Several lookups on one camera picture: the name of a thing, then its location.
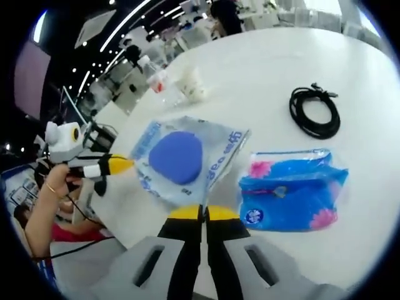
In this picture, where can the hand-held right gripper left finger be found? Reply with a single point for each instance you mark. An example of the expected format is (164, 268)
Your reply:
(184, 256)

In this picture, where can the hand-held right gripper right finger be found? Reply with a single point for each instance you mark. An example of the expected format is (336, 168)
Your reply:
(222, 256)

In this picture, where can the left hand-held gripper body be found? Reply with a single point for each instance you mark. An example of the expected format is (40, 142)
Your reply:
(65, 140)

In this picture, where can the clear bag with blue sponge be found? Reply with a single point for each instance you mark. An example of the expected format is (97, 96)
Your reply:
(175, 162)

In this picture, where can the clear water bottle red label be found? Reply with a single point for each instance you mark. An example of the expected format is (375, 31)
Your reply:
(156, 78)

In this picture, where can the blue tissue pack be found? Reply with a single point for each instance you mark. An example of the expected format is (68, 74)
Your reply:
(290, 187)

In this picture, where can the person's left hand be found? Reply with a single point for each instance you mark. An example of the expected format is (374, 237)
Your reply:
(59, 178)

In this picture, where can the blue white display board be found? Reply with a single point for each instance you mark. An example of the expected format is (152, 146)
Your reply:
(18, 190)

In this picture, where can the red garment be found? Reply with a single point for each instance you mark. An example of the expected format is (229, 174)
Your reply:
(75, 232)

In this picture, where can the ceiling air conditioner vent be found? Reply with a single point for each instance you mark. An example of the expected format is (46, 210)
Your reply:
(93, 28)

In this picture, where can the large pink wall screen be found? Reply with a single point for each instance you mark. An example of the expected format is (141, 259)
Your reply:
(31, 78)

